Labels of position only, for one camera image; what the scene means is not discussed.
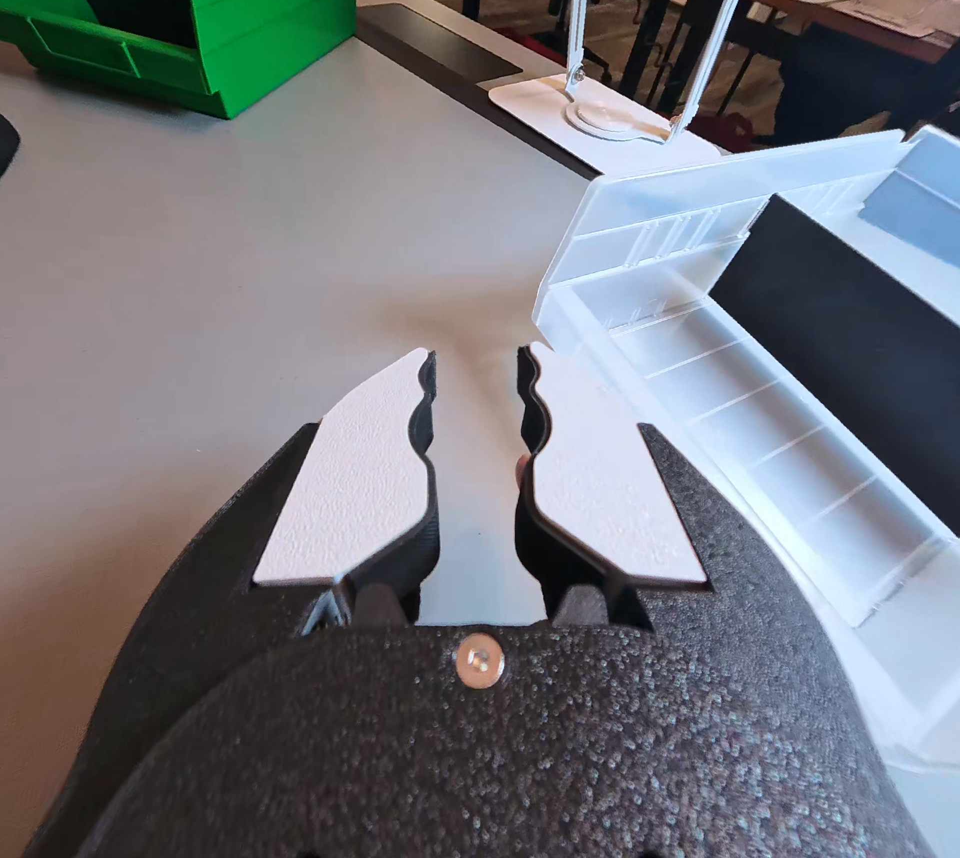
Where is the clear plastic bin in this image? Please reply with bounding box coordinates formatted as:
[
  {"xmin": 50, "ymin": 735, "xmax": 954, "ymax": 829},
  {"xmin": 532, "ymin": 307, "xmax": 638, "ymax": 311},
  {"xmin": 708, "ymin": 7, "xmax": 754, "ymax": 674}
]
[{"xmin": 531, "ymin": 125, "xmax": 960, "ymax": 780}]

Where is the black usb hub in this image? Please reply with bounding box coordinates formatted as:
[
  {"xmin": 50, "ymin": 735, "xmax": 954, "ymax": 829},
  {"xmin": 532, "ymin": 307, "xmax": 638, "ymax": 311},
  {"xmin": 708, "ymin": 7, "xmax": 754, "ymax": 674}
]
[{"xmin": 707, "ymin": 193, "xmax": 960, "ymax": 458}]

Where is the dark brown desk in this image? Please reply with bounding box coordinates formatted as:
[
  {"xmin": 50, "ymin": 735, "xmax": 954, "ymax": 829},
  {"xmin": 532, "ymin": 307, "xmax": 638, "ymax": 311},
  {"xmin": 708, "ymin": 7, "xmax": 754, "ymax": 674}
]
[{"xmin": 652, "ymin": 0, "xmax": 960, "ymax": 147}]

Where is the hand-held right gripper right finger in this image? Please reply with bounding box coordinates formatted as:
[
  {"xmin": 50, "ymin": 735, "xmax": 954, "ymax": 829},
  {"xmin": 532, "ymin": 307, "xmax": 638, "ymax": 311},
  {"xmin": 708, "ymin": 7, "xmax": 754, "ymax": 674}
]
[{"xmin": 514, "ymin": 341, "xmax": 711, "ymax": 624}]

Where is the white tablet stand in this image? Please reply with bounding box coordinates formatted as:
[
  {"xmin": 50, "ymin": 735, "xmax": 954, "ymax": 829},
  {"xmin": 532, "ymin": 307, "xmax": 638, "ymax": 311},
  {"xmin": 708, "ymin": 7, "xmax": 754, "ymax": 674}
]
[{"xmin": 487, "ymin": 0, "xmax": 804, "ymax": 158}]

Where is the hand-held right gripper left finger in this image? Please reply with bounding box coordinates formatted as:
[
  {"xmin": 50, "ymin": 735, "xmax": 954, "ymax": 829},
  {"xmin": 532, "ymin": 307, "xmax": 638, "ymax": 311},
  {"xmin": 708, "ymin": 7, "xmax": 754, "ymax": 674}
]
[{"xmin": 251, "ymin": 347, "xmax": 441, "ymax": 624}]

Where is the green plastic bin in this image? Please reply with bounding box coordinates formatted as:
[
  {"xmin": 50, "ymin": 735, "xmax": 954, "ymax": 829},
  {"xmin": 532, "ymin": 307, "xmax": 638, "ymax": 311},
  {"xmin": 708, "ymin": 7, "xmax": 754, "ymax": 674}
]
[{"xmin": 0, "ymin": 0, "xmax": 361, "ymax": 120}]

